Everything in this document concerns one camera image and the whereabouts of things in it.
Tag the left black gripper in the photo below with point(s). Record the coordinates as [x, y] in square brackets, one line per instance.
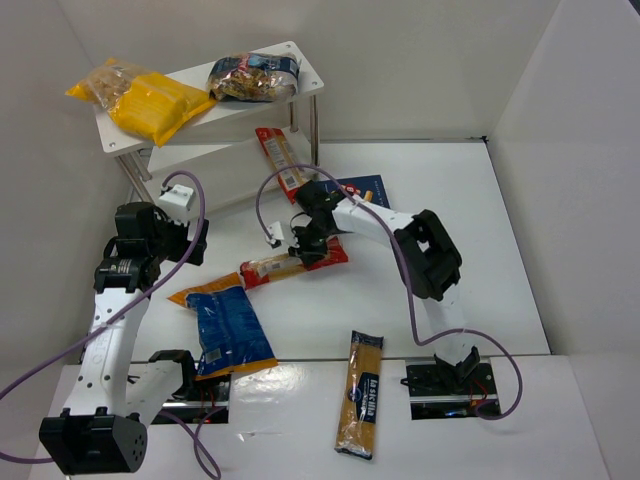
[189, 239]

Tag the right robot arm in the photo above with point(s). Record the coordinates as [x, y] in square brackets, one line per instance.
[432, 260]

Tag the La Sicilia spaghetti pack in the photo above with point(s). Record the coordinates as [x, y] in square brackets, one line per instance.
[357, 422]

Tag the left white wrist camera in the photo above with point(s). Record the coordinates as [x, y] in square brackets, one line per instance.
[176, 197]

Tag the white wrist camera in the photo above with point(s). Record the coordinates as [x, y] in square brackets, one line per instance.
[278, 234]
[176, 197]

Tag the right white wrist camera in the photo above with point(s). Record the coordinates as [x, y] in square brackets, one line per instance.
[278, 234]

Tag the red spaghetti pack on shelf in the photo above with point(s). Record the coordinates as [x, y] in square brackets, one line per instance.
[281, 155]

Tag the blue orange pasta bag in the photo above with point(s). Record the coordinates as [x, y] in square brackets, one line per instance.
[230, 334]

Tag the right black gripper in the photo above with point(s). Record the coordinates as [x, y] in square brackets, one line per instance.
[304, 240]

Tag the red spaghetti pack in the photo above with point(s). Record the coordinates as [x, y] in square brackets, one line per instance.
[281, 155]
[255, 273]

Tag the blue Barilla pasta box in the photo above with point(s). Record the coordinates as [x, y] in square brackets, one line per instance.
[370, 188]

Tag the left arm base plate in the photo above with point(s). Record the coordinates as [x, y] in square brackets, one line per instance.
[207, 399]

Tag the white two-tier shelf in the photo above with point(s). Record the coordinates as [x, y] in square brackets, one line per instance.
[220, 146]

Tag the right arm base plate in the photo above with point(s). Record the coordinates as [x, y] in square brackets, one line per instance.
[430, 399]

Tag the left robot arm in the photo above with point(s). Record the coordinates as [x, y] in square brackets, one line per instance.
[102, 428]

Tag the yellow pasta bag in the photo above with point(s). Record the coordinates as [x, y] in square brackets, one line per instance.
[140, 101]

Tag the dark blue fusilli bag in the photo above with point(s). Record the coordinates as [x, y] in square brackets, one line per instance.
[254, 77]

